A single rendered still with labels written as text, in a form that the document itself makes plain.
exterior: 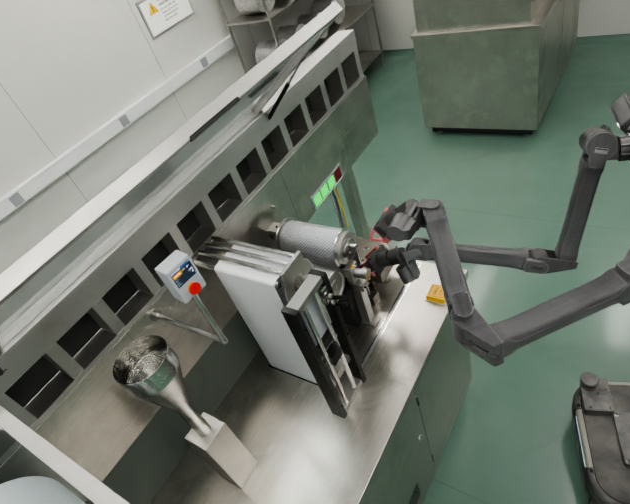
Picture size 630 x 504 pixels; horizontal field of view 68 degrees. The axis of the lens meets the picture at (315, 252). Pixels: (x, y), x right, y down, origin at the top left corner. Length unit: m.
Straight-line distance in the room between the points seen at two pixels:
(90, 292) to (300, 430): 0.80
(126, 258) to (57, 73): 2.66
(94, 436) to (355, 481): 0.76
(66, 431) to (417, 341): 1.13
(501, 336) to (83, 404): 1.07
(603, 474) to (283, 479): 1.26
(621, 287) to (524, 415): 1.56
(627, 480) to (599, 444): 0.15
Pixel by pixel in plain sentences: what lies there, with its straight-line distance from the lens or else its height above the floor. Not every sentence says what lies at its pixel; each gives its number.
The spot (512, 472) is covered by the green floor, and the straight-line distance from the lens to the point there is 2.50.
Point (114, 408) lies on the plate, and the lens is 1.53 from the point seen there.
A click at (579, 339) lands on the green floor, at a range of 2.90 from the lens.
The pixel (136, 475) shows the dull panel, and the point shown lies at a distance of 1.71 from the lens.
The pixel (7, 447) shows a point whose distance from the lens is 1.21.
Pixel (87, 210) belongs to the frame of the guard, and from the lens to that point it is 0.86.
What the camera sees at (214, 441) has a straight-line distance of 1.46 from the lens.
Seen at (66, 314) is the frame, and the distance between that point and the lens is 1.35.
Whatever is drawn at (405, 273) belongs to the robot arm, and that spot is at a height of 1.14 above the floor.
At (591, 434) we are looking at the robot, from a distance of 2.35.
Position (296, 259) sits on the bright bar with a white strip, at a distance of 1.35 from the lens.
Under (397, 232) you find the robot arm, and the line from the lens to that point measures 1.31.
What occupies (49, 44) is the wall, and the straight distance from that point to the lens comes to 3.93.
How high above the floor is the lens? 2.31
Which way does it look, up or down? 40 degrees down
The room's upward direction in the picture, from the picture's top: 21 degrees counter-clockwise
